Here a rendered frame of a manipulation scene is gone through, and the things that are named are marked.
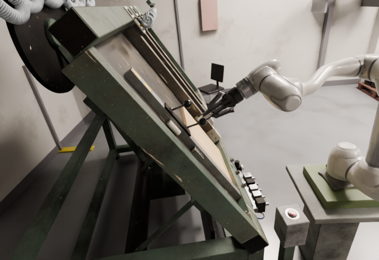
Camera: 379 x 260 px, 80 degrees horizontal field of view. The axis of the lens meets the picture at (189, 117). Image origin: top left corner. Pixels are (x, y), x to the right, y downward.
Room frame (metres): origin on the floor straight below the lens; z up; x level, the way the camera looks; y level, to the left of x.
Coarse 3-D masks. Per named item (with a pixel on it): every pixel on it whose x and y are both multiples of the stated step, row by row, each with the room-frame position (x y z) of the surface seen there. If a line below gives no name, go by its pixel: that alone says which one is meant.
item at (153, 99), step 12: (132, 72) 0.94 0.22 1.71; (132, 84) 0.94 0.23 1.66; (144, 96) 0.94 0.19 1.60; (156, 96) 0.97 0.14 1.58; (156, 108) 0.94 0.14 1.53; (168, 120) 0.94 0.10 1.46; (192, 144) 0.95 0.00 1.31; (204, 156) 0.95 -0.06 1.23; (216, 168) 0.96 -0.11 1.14; (228, 180) 0.97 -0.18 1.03
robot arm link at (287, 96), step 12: (348, 60) 1.04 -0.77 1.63; (324, 72) 0.95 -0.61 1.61; (336, 72) 1.01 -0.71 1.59; (348, 72) 1.01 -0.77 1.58; (264, 84) 0.87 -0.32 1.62; (276, 84) 0.82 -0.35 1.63; (288, 84) 0.80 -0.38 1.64; (300, 84) 0.82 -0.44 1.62; (312, 84) 0.85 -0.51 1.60; (264, 96) 0.86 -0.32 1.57; (276, 96) 0.78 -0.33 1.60; (288, 96) 0.75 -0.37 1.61; (300, 96) 0.75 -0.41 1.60; (288, 108) 0.75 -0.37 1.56
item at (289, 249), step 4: (280, 244) 0.80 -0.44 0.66; (280, 248) 0.80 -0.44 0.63; (284, 248) 0.76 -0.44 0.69; (288, 248) 0.76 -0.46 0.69; (292, 248) 0.76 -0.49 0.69; (280, 252) 0.79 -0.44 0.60; (284, 252) 0.76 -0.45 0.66; (288, 252) 0.76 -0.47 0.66; (292, 252) 0.76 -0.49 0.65; (280, 256) 0.79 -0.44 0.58; (284, 256) 0.76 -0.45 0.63; (288, 256) 0.76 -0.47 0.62; (292, 256) 0.76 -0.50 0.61
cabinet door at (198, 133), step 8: (184, 112) 1.34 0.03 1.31; (184, 120) 1.23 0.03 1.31; (192, 120) 1.39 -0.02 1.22; (192, 128) 1.23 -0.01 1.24; (200, 128) 1.42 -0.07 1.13; (200, 136) 1.25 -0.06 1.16; (208, 136) 1.46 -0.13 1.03; (200, 144) 1.10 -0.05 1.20; (208, 144) 1.29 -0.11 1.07; (208, 152) 1.12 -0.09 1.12; (216, 152) 1.32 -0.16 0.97; (216, 160) 1.16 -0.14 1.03; (224, 168) 1.19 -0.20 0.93
